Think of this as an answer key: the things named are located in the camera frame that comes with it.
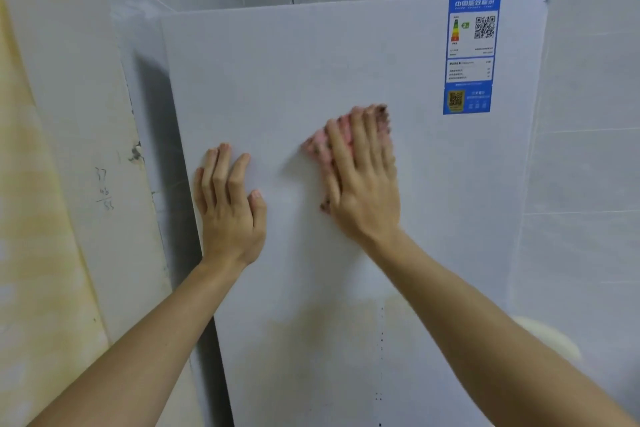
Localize person's left forearm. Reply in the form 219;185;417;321
27;254;251;427

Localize white refrigerator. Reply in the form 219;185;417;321
111;0;557;427

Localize pink cleaning cloth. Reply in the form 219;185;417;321
301;104;392;215

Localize cream round object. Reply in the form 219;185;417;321
510;316;584;363

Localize blue energy label sticker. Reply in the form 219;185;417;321
442;0;502;115

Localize person's right hand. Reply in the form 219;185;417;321
320;104;404;248

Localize person's left hand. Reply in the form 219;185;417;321
192;143;268;270

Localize person's right forearm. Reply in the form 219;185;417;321
361;229;640;427

